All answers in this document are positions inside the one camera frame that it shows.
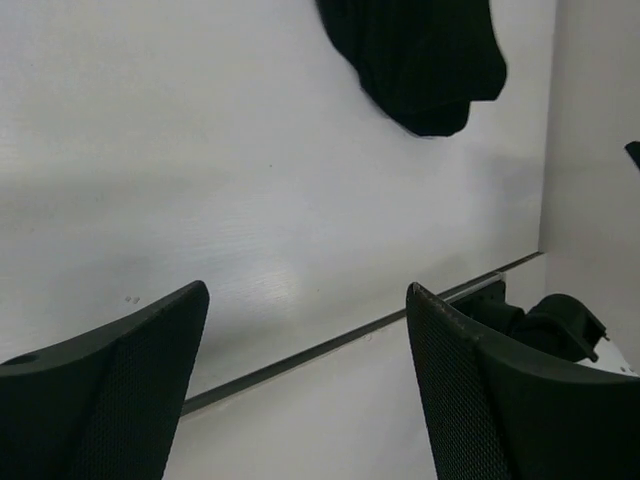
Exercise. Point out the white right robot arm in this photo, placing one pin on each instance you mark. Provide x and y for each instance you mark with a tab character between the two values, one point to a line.
559	325

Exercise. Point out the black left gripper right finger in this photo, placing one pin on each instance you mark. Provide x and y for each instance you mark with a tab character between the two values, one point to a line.
496	408

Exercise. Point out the black skirt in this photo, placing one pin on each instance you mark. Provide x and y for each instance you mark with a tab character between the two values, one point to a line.
422	62

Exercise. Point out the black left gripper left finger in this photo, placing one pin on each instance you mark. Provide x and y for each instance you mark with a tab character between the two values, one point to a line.
104	404

